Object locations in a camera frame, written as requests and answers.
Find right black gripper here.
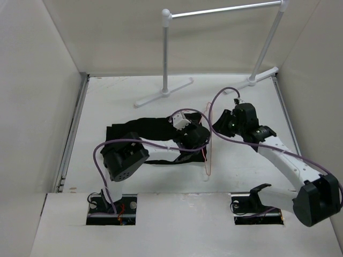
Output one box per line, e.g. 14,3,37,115
210,109,245,138

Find black trousers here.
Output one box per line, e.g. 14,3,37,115
106,117,205,165

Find pink wire hanger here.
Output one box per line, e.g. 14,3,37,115
198,101,213,183

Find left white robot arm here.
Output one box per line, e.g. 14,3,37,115
99,123,210,214

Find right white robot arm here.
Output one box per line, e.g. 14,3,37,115
213,103,342,227

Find white clothes rack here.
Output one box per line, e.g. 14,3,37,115
134,0,289,108

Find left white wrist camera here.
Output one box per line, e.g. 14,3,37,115
169,111,191,131

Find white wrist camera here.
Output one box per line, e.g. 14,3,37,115
169,111,191,131
234,97,244,105

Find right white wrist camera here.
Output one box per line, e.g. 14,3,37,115
234,97,244,105

